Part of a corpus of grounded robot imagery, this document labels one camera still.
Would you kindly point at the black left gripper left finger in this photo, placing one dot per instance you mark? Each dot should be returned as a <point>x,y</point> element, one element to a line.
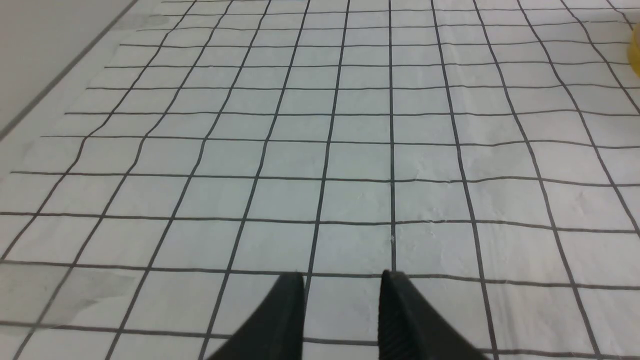
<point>275,330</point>

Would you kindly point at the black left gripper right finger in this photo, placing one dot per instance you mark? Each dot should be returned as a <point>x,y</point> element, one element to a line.
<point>409,328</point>

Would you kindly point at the white black grid tablecloth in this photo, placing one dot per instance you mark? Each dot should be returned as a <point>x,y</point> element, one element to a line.
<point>489,149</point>

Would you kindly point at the yellow rimmed bamboo steamer basket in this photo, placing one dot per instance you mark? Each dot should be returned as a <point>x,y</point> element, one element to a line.
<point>633,50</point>

